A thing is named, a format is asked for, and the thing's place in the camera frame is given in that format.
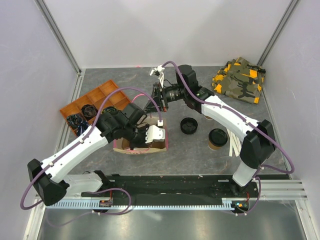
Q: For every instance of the white slotted cable duct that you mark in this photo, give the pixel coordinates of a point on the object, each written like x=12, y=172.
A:
x=95, y=204

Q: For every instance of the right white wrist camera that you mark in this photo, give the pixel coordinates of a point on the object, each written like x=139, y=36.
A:
x=158, y=72

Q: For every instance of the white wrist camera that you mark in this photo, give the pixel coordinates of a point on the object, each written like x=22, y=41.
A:
x=158, y=72
x=155, y=133

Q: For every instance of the orange compartment tray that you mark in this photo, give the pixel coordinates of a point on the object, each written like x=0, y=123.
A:
x=96, y=97

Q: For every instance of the black cup lid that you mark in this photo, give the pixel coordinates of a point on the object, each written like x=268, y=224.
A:
x=188, y=125
x=218, y=136

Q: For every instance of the camouflage folded cloth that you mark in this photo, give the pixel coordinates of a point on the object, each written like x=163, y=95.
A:
x=241, y=80

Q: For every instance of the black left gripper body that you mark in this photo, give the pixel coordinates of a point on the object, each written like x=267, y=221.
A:
x=138, y=138

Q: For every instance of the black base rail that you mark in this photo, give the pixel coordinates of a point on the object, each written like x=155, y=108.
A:
x=174, y=189

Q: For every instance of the white wrapped straw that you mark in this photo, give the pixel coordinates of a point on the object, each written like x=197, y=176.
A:
x=236, y=144
x=231, y=152

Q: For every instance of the dark rolled tie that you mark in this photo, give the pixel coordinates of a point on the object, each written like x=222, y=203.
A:
x=74, y=120

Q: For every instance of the blue striped rolled tie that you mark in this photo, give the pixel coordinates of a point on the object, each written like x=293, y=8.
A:
x=81, y=128

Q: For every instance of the pink and cream paper bag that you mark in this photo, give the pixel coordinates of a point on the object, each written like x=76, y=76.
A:
x=121, y=145

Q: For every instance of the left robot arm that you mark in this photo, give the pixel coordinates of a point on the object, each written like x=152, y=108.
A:
x=50, y=177

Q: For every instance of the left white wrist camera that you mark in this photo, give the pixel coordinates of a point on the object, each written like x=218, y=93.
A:
x=155, y=133

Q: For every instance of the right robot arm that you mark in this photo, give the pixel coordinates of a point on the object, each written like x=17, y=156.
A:
x=257, y=137

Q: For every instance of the brown paper cup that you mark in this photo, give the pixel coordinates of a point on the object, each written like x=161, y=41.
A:
x=217, y=140

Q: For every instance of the brown rolled tie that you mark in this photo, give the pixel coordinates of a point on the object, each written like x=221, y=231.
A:
x=89, y=111

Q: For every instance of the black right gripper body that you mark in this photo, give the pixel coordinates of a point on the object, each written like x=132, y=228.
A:
x=164, y=100

